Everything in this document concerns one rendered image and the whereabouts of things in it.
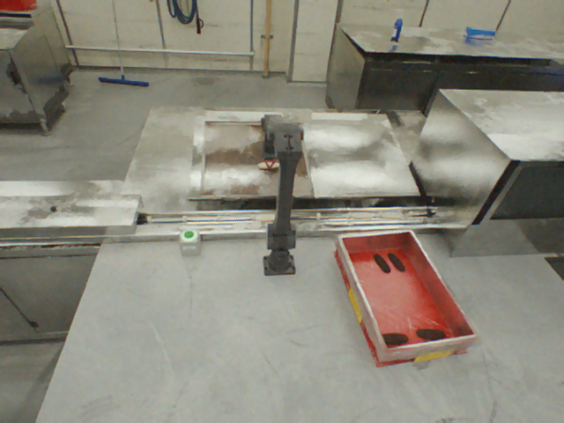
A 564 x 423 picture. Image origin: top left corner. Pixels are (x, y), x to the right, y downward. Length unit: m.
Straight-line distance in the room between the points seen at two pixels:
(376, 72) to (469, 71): 0.80
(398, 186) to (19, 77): 3.19
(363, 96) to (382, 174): 1.49
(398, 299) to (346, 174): 0.64
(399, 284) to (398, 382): 0.37
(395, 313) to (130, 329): 0.88
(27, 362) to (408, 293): 1.91
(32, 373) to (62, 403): 1.10
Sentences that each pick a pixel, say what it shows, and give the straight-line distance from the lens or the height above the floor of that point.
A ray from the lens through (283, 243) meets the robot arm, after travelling 1.22.
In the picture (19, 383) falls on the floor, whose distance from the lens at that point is 2.30.
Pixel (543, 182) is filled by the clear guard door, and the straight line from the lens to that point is 1.48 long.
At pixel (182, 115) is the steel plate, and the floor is 0.82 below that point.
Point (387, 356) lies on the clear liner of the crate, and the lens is 1.12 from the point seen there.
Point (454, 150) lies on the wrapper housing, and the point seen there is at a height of 1.17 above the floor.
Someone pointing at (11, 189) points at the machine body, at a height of 0.82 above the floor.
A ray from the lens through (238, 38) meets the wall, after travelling 4.95.
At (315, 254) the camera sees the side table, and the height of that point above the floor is 0.82.
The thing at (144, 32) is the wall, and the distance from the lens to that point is 5.06.
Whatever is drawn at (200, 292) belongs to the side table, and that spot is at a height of 0.82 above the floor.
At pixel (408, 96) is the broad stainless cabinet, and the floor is 0.66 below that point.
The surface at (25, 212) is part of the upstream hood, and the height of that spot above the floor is 0.92.
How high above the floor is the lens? 1.87
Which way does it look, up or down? 43 degrees down
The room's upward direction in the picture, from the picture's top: 5 degrees clockwise
